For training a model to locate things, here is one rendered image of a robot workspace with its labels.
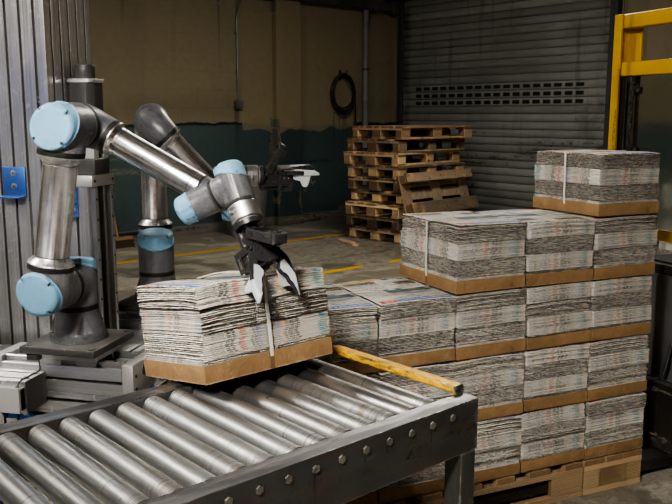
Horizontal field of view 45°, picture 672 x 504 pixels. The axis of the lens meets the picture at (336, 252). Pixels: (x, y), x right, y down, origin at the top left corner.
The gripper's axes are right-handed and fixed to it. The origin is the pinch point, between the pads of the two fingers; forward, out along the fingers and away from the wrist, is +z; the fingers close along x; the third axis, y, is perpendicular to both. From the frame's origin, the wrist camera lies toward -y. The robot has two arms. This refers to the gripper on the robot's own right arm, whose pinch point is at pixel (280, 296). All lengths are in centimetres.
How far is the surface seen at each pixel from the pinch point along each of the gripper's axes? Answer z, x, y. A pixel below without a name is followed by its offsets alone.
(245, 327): 3.3, 5.7, 9.2
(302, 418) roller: 28.2, 8.4, -3.7
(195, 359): 6.8, 17.6, 14.8
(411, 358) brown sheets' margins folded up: 17, -78, 47
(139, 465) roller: 27, 46, -4
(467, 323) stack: 12, -99, 38
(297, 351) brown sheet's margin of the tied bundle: 11.3, -8.2, 12.0
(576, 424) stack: 58, -145, 47
